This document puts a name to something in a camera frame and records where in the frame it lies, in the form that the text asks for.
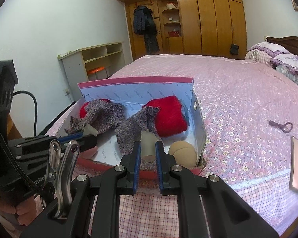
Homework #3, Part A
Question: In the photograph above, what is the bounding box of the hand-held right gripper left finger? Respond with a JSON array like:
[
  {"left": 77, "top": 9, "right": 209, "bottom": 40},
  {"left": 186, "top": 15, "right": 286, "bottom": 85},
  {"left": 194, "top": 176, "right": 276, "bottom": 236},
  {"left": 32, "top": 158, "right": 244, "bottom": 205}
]
[{"left": 19, "top": 141, "right": 141, "bottom": 238}]

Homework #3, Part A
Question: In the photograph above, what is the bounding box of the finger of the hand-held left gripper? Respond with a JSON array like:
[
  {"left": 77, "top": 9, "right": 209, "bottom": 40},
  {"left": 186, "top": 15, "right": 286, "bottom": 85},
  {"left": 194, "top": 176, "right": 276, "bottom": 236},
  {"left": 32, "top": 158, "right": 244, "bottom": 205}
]
[
  {"left": 9, "top": 132, "right": 86, "bottom": 152},
  {"left": 17, "top": 135, "right": 98, "bottom": 166}
]

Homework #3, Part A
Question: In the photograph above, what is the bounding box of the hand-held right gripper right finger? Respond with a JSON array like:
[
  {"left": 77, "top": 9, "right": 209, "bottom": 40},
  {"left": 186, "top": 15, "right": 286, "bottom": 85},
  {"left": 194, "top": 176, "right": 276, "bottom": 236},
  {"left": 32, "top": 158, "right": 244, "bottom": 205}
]
[{"left": 155, "top": 141, "right": 281, "bottom": 238}]

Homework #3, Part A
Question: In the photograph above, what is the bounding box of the beige sock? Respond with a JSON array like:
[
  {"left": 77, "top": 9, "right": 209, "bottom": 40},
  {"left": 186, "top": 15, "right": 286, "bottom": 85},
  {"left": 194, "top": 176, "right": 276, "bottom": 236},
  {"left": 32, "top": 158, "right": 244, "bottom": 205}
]
[{"left": 169, "top": 142, "right": 197, "bottom": 168}]

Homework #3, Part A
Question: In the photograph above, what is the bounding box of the grey purple knit sock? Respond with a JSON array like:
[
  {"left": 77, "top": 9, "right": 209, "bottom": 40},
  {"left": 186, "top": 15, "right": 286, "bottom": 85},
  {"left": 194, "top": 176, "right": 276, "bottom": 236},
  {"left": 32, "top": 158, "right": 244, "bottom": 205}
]
[
  {"left": 115, "top": 105, "right": 161, "bottom": 155},
  {"left": 65, "top": 100, "right": 126, "bottom": 135}
]

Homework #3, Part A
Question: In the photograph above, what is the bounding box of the blue-grey fabric band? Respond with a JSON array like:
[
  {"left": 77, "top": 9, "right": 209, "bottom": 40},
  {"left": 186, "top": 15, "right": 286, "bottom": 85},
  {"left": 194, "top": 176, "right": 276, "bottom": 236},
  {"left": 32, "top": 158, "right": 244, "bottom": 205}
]
[{"left": 182, "top": 104, "right": 190, "bottom": 127}]

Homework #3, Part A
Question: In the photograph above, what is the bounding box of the pink cardboard box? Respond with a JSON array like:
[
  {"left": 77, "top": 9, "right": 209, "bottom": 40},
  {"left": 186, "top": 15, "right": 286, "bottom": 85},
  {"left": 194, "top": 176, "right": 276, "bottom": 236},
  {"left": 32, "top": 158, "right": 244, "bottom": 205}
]
[{"left": 58, "top": 76, "right": 206, "bottom": 176}]

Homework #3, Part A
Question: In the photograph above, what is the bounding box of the person's left hand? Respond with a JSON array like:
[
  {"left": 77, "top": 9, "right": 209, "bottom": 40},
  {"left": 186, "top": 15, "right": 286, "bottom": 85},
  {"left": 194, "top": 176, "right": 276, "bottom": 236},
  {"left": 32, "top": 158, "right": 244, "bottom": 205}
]
[{"left": 0, "top": 195, "right": 38, "bottom": 226}]

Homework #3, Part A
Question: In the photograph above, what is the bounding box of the brown wooden furniture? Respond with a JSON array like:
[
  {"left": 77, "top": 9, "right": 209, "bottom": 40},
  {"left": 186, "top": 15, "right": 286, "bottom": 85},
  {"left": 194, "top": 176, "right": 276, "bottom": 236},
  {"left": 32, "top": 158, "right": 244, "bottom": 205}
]
[{"left": 6, "top": 114, "right": 24, "bottom": 139}]

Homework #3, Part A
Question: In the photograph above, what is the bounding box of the metal spring clip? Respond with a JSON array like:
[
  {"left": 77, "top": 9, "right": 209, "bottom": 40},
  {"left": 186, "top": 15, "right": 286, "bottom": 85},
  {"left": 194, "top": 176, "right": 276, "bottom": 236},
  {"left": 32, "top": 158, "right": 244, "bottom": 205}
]
[{"left": 41, "top": 139, "right": 80, "bottom": 220}]

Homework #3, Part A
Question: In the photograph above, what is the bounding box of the pale wooden shelf desk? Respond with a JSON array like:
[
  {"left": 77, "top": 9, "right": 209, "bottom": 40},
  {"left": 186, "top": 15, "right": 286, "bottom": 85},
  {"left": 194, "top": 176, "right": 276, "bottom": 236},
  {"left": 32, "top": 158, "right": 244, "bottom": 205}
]
[{"left": 58, "top": 42, "right": 126, "bottom": 105}]

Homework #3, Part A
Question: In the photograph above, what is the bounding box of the orange stool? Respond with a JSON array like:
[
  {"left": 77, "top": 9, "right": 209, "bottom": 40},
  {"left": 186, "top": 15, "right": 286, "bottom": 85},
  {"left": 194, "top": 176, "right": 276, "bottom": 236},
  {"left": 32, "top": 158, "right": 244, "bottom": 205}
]
[{"left": 86, "top": 66, "right": 110, "bottom": 81}]

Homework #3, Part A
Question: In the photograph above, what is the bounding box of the dark hanging jacket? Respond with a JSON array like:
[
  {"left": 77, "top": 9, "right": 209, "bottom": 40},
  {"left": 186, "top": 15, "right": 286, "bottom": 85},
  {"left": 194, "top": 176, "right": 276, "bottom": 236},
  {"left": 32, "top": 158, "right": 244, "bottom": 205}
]
[{"left": 133, "top": 5, "right": 160, "bottom": 54}]

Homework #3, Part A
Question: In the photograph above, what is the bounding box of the purple ruffled pillow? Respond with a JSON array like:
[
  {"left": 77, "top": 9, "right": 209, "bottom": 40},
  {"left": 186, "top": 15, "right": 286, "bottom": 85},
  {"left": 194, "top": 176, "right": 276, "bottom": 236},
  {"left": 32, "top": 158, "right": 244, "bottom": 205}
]
[
  {"left": 245, "top": 42, "right": 290, "bottom": 67},
  {"left": 272, "top": 53, "right": 298, "bottom": 93}
]

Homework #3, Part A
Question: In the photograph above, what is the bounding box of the wooden wardrobe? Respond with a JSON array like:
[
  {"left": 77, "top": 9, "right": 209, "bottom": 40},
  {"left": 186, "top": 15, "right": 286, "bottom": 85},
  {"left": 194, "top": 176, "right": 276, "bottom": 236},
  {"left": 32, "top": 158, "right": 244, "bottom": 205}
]
[{"left": 114, "top": 0, "right": 247, "bottom": 61}]

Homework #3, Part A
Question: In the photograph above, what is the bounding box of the dark wooden headboard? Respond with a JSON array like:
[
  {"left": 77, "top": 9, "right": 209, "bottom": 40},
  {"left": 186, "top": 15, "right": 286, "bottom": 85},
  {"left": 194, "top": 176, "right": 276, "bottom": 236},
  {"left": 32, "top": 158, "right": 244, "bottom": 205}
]
[{"left": 266, "top": 36, "right": 298, "bottom": 61}]

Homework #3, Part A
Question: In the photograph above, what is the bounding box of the thick black cable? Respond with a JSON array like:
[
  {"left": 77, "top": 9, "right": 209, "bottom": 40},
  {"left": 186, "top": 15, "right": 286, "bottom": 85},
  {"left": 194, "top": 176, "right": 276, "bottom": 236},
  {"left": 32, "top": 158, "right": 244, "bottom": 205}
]
[{"left": 12, "top": 91, "right": 39, "bottom": 137}]

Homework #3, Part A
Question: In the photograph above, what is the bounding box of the black braided cable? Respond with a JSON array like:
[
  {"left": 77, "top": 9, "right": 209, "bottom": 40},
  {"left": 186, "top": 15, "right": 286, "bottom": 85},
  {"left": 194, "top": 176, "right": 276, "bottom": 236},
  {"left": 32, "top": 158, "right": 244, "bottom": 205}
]
[{"left": 0, "top": 118, "right": 44, "bottom": 195}]

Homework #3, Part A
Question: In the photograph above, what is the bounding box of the purple hair tie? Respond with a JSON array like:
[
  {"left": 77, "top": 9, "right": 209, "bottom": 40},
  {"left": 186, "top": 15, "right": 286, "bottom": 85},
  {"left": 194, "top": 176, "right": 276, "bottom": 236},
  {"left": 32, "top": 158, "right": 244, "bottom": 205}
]
[{"left": 268, "top": 120, "right": 293, "bottom": 133}]

